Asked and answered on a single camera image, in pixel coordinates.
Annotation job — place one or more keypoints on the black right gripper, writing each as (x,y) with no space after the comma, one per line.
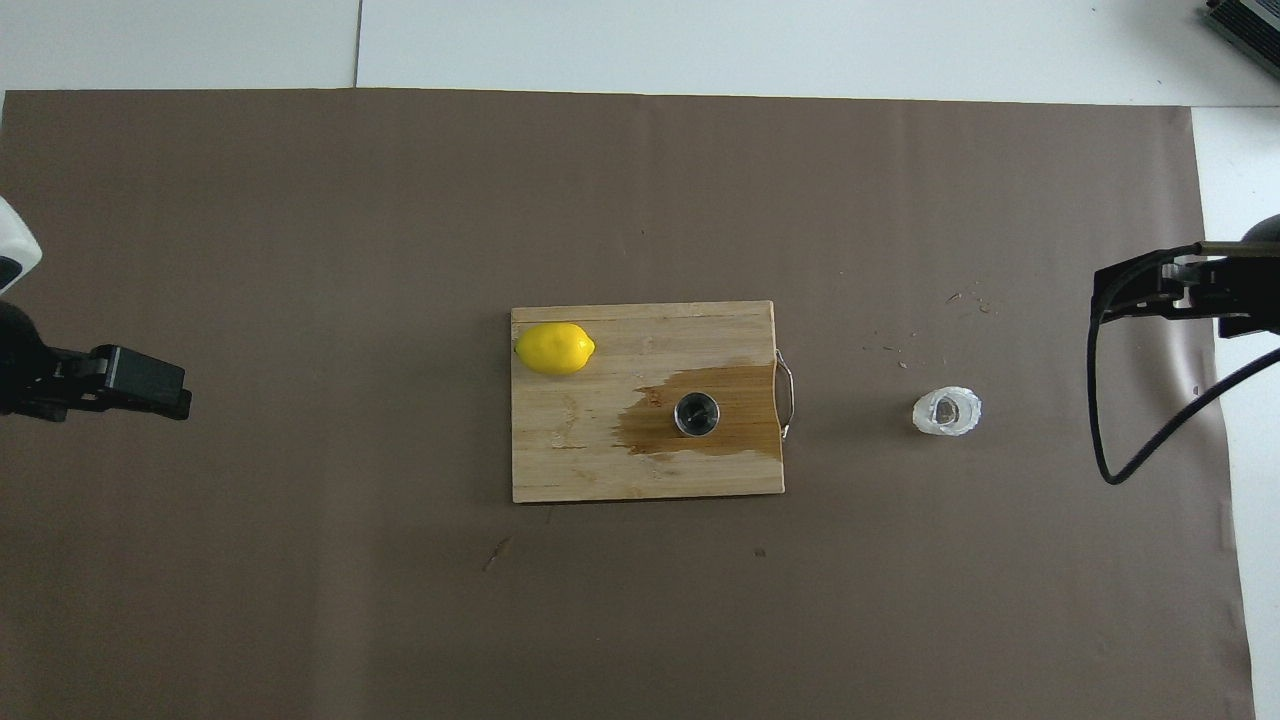
(1268,290)

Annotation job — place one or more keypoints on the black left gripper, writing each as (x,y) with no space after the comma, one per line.
(20,370)

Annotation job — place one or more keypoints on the clear faceted glass cup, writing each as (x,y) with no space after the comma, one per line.
(947,411)

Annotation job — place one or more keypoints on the steel double jigger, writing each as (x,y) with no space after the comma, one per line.
(697,414)

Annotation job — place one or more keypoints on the brown paper table mat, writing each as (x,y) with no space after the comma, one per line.
(400,600)

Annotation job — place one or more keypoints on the yellow lemon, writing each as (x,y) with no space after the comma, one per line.
(555,348)

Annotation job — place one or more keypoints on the wooden cutting board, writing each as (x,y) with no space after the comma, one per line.
(600,450)

